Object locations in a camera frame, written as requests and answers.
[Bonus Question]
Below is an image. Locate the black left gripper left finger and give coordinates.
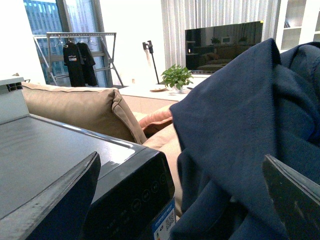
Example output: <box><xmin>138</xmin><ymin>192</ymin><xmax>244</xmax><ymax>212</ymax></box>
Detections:
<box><xmin>0</xmin><ymin>151</ymin><xmax>101</xmax><ymax>240</ymax></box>

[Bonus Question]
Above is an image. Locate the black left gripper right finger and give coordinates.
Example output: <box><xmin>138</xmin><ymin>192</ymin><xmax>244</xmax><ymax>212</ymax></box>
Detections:
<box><xmin>262</xmin><ymin>154</ymin><xmax>320</xmax><ymax>240</ymax></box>

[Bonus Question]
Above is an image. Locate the dark navy garment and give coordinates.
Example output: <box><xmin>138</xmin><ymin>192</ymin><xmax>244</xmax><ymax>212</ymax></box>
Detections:
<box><xmin>170</xmin><ymin>38</ymin><xmax>320</xmax><ymax>240</ymax></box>

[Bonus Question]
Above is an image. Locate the grey front-load washing machine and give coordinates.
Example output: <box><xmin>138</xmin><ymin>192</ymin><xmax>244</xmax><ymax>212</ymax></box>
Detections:
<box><xmin>0</xmin><ymin>115</ymin><xmax>175</xmax><ymax>240</ymax></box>

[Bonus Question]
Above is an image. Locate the metal clothes drying rack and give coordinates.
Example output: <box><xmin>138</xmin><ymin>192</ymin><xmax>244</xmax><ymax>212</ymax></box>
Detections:
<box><xmin>33</xmin><ymin>32</ymin><xmax>125</xmax><ymax>88</ymax></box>

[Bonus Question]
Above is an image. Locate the blue white energy label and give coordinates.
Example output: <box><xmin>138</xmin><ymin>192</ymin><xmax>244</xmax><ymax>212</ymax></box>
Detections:
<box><xmin>151</xmin><ymin>199</ymin><xmax>176</xmax><ymax>240</ymax></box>

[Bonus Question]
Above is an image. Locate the beige sofa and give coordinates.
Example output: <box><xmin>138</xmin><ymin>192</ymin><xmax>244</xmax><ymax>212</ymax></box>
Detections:
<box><xmin>22</xmin><ymin>82</ymin><xmax>183</xmax><ymax>218</ymax></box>

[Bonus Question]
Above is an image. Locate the orange brown cushion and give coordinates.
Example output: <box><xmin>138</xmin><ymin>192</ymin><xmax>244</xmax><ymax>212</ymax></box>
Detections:
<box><xmin>138</xmin><ymin>105</ymin><xmax>173</xmax><ymax>138</ymax></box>

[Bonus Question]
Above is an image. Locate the black hanging shirt right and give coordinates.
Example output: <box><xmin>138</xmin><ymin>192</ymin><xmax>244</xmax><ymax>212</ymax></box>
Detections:
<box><xmin>76</xmin><ymin>42</ymin><xmax>98</xmax><ymax>87</ymax></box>

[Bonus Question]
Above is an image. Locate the black hanging shirt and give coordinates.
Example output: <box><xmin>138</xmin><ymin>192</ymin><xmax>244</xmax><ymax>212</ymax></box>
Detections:
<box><xmin>76</xmin><ymin>42</ymin><xmax>98</xmax><ymax>87</ymax></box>
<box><xmin>62</xmin><ymin>41</ymin><xmax>86</xmax><ymax>87</ymax></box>

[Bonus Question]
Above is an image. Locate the white tv cabinet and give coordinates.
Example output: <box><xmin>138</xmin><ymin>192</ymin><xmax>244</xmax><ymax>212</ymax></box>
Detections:
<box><xmin>119</xmin><ymin>74</ymin><xmax>209</xmax><ymax>114</ymax></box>

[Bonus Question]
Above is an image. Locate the black hanging shirt left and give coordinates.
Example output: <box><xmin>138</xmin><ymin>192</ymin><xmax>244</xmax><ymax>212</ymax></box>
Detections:
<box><xmin>62</xmin><ymin>41</ymin><xmax>86</xmax><ymax>87</ymax></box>

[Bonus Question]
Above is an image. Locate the small plate on cabinet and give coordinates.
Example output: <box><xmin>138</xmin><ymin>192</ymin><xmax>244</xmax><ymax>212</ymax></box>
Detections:
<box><xmin>149</xmin><ymin>87</ymin><xmax>168</xmax><ymax>93</ymax></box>

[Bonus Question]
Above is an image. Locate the green potted plant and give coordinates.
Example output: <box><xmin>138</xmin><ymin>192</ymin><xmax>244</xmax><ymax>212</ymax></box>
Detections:
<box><xmin>161</xmin><ymin>64</ymin><xmax>193</xmax><ymax>93</ymax></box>

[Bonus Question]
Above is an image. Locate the black flat television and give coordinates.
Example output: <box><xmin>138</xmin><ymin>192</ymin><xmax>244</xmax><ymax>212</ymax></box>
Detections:
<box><xmin>185</xmin><ymin>20</ymin><xmax>264</xmax><ymax>74</ymax></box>

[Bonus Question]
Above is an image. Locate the white bookshelf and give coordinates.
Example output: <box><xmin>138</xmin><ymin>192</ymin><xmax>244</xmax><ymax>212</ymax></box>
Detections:
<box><xmin>275</xmin><ymin>0</ymin><xmax>320</xmax><ymax>53</ymax></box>

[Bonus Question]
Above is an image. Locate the black stick vacuum cleaner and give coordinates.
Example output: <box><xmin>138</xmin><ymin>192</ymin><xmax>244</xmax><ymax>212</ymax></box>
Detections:
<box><xmin>142</xmin><ymin>40</ymin><xmax>160</xmax><ymax>85</ymax></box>

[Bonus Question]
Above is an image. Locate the white curtain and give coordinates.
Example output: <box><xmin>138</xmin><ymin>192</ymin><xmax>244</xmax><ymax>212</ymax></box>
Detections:
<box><xmin>160</xmin><ymin>0</ymin><xmax>281</xmax><ymax>68</ymax></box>

